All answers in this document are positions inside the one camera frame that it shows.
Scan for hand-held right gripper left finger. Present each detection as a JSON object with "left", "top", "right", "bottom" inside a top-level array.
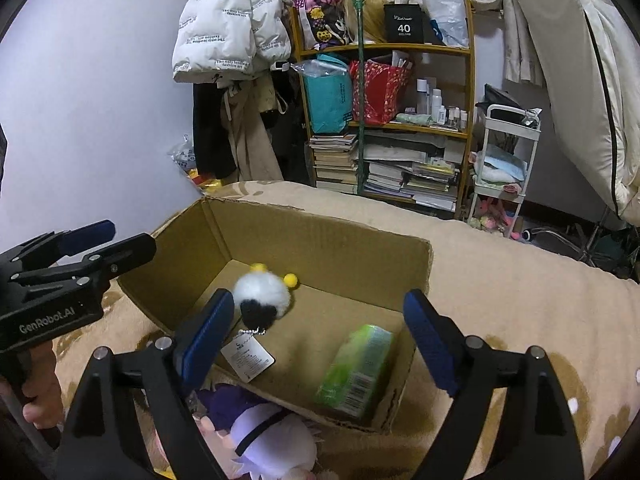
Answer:
[{"left": 50, "top": 287, "right": 236, "bottom": 480}]

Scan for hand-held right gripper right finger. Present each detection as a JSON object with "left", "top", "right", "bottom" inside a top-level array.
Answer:
[{"left": 402, "top": 289, "right": 586, "bottom": 480}]

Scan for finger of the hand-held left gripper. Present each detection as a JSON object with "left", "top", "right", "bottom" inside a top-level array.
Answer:
[
  {"left": 10, "top": 232, "right": 157, "bottom": 291},
  {"left": 0, "top": 219, "right": 117, "bottom": 273}
]

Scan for purple-haired plush doll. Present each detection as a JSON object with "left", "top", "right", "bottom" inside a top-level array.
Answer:
[{"left": 150, "top": 382, "right": 341, "bottom": 480}]

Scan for cardboard box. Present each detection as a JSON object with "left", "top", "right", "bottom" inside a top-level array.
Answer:
[{"left": 116, "top": 196, "right": 433, "bottom": 435}]

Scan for person's left hand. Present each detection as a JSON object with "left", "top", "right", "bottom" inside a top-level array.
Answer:
[{"left": 0, "top": 345, "right": 65, "bottom": 431}]

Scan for green tissue pack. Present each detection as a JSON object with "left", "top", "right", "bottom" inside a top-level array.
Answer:
[{"left": 314, "top": 324, "right": 396, "bottom": 418}]

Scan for beige printed blanket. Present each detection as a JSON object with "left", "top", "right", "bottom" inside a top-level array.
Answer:
[{"left": 50, "top": 180, "right": 640, "bottom": 480}]

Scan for plastic bag of toys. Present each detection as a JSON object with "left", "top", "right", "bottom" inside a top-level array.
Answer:
[{"left": 167, "top": 135, "right": 221, "bottom": 196}]

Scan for pink plush toys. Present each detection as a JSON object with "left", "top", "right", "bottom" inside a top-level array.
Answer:
[{"left": 472, "top": 197, "right": 523, "bottom": 235}]

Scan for black coat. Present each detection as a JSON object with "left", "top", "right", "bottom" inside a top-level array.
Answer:
[{"left": 192, "top": 80, "right": 236, "bottom": 181}]

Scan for beige coat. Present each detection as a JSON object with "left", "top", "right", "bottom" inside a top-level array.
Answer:
[{"left": 220, "top": 77, "right": 286, "bottom": 183}]

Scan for pile of books and papers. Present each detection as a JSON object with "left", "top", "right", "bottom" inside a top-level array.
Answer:
[{"left": 362, "top": 132, "right": 463, "bottom": 212}]

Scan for metal folding stand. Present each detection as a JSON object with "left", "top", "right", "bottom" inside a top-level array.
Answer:
[{"left": 565, "top": 205, "right": 640, "bottom": 281}]

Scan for light blue folded cloth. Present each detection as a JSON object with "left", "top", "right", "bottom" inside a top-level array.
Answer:
[{"left": 472, "top": 145, "right": 528, "bottom": 183}]

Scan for stack of books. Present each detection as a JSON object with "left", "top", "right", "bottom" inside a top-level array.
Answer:
[{"left": 308, "top": 132, "right": 360, "bottom": 195}]

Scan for white trolley cart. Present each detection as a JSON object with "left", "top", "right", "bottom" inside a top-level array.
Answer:
[{"left": 465, "top": 104, "right": 542, "bottom": 236}]

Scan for green pole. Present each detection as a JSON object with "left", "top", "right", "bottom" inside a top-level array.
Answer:
[{"left": 351, "top": 0, "right": 366, "bottom": 196}]

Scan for white puffer jacket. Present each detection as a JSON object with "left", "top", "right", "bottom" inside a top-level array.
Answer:
[{"left": 171, "top": 0, "right": 293, "bottom": 83}]

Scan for teal bag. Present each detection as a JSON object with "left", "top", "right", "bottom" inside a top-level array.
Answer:
[{"left": 291, "top": 54, "right": 353, "bottom": 135}]

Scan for row of cosmetic bottles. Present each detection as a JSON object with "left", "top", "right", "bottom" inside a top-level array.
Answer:
[{"left": 405, "top": 77, "right": 469, "bottom": 130}]

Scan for red bag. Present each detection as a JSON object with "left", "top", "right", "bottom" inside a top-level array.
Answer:
[{"left": 348, "top": 58, "right": 413, "bottom": 127}]

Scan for black bag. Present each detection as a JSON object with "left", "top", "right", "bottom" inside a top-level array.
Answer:
[{"left": 475, "top": 83, "right": 541, "bottom": 126}]

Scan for wooden bookshelf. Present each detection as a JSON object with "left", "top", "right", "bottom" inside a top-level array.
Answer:
[{"left": 290, "top": 0, "right": 476, "bottom": 221}]

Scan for patterned tote bag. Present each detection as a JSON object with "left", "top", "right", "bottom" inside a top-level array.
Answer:
[{"left": 293, "top": 0, "right": 353, "bottom": 51}]

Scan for black box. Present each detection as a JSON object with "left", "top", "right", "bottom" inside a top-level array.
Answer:
[{"left": 383, "top": 2, "right": 425, "bottom": 44}]

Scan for white folded mattress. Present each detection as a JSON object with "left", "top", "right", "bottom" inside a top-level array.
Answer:
[{"left": 512, "top": 0, "right": 640, "bottom": 221}]

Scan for blonde wig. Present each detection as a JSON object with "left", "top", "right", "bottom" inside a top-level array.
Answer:
[{"left": 337, "top": 0, "right": 396, "bottom": 45}]

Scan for clear plastic bag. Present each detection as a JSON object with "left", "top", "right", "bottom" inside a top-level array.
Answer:
[{"left": 416, "top": 0, "right": 471, "bottom": 50}]

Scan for white black pompom keychain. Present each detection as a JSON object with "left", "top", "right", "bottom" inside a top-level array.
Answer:
[{"left": 220, "top": 261, "right": 299, "bottom": 383}]

